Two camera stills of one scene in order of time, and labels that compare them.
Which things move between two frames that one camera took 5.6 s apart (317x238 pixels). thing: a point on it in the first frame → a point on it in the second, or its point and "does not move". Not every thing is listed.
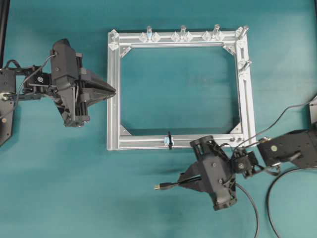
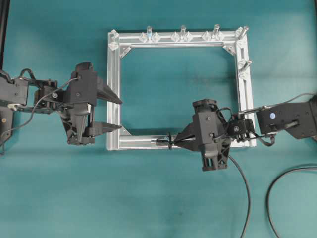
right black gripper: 218,172 → 213,134
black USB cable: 163,185 → 269,191
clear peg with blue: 149,36 does not move
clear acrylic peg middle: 183,36 does not move
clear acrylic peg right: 217,34 does not move
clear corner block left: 113,42 does not move
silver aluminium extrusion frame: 212,37 does not move
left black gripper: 64,71 → 80,98
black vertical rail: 4,9 does not move
